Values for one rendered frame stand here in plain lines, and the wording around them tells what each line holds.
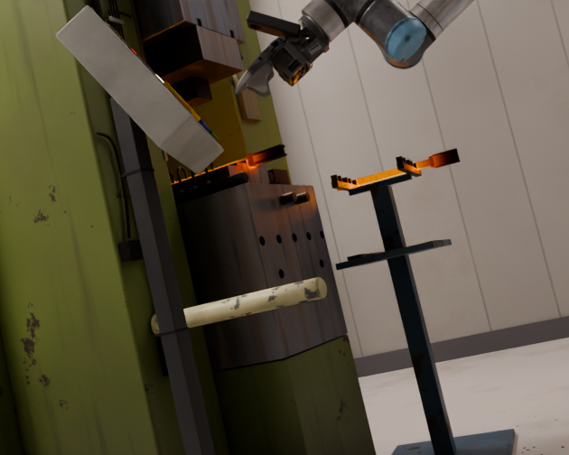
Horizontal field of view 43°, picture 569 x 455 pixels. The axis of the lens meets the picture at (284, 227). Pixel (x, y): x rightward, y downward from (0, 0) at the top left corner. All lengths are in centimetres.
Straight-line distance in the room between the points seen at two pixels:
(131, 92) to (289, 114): 349
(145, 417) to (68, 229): 48
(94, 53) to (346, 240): 341
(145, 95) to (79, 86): 49
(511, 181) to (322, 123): 122
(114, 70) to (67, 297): 67
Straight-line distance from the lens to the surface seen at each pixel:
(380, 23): 152
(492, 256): 450
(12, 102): 193
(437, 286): 452
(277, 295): 151
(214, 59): 200
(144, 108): 129
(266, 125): 243
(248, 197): 180
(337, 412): 199
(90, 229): 173
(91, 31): 136
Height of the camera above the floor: 63
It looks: 5 degrees up
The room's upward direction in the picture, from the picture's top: 13 degrees counter-clockwise
